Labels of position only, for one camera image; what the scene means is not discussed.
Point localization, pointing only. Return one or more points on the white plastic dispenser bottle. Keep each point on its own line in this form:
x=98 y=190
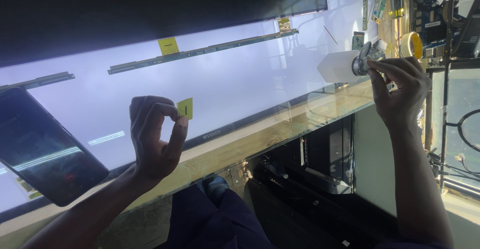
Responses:
x=339 y=66

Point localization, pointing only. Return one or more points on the person's dark trousers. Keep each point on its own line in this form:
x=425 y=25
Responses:
x=217 y=219

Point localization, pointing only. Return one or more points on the person's right hand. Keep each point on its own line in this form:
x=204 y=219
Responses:
x=403 y=91

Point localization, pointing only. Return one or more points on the black metal window grille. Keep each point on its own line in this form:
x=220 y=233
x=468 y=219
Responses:
x=459 y=84

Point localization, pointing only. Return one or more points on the person's blue shoe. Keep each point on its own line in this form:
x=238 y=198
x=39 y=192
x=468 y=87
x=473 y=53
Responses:
x=215 y=187

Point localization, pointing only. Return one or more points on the blue main circuit board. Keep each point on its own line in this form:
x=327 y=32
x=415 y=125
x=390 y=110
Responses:
x=431 y=16

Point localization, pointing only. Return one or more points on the glass table top sheet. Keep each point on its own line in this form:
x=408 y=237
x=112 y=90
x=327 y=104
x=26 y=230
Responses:
x=262 y=144

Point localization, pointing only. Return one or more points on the long green circuit strip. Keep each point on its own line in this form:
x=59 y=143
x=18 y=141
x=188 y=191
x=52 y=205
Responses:
x=202 y=51

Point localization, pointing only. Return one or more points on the roll of masking tape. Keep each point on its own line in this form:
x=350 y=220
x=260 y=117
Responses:
x=411 y=45

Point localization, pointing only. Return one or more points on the brownish flex tape tab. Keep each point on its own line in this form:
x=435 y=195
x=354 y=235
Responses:
x=284 y=24

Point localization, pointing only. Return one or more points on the short green circuit strip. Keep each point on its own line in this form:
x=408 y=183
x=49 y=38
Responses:
x=37 y=80

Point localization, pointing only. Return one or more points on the black smartphone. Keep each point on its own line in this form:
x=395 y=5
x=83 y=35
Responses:
x=47 y=148

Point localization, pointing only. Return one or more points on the yellow flex tape tab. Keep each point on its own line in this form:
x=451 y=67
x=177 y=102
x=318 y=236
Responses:
x=168 y=46

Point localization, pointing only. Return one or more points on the lit white backlight panel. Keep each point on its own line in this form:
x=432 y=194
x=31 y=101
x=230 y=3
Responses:
x=195 y=91

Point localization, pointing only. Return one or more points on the narrow green circuit board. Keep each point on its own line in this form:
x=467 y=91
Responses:
x=379 y=6

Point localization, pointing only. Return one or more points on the vertical green circuit strip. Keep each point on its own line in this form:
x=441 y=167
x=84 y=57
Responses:
x=365 y=5

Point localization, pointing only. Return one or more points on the thin wooden stick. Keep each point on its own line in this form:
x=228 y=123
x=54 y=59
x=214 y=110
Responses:
x=330 y=35

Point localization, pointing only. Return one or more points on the small green circuit board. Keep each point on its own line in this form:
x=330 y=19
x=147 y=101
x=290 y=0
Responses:
x=357 y=40

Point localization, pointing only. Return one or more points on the person's left hand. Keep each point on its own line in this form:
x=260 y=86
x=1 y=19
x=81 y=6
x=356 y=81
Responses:
x=153 y=144

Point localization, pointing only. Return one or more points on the black display panel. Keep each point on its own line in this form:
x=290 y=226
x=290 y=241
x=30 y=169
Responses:
x=142 y=9

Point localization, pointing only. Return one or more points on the small yellow tape piece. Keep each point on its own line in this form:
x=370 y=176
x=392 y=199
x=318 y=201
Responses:
x=185 y=108

